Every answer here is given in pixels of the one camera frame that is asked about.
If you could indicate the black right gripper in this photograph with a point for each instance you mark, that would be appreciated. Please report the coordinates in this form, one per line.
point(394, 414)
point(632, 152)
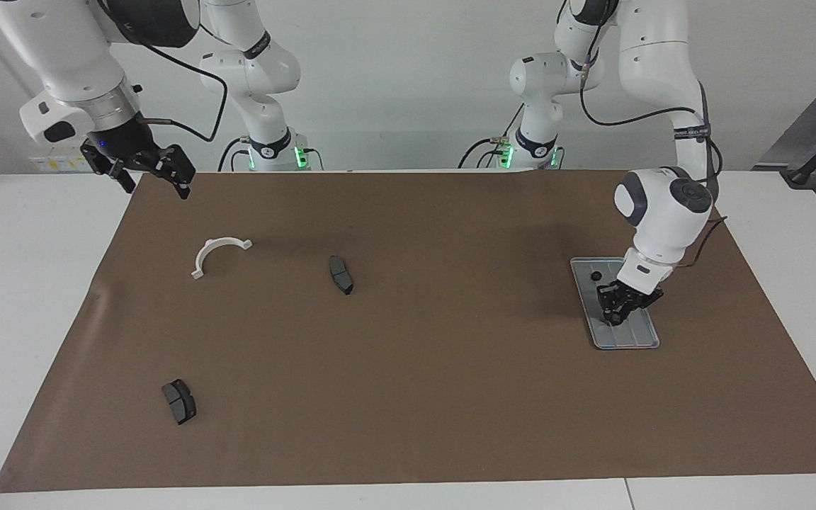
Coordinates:
point(125, 142)

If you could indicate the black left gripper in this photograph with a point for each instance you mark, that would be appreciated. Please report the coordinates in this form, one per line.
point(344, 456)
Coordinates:
point(631, 294)

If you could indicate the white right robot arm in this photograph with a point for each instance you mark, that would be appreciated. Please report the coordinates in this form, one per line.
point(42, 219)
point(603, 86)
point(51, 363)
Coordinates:
point(75, 64)

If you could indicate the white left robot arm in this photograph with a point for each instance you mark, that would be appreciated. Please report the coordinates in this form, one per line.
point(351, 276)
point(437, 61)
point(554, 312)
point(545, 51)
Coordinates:
point(663, 212)

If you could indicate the silver metal tray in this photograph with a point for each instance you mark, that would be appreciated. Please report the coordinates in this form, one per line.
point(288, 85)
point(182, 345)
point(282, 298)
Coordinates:
point(635, 333)

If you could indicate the brown paper table mat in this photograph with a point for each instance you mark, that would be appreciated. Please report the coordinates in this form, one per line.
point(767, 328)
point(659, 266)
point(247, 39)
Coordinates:
point(415, 354)

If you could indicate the long grey brake pad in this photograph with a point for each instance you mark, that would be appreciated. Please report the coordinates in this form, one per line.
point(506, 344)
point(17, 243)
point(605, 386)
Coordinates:
point(341, 275)

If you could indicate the short grey brake pad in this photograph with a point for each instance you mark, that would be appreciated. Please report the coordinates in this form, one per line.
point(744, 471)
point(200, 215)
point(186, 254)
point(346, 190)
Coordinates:
point(179, 401)

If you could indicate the white wall socket box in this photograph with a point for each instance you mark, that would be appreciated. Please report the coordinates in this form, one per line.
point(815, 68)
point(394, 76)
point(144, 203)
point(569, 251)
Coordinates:
point(61, 161)

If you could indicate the white semicircular plastic bracket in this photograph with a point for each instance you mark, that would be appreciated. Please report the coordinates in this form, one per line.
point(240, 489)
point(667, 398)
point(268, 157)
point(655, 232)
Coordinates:
point(215, 244)

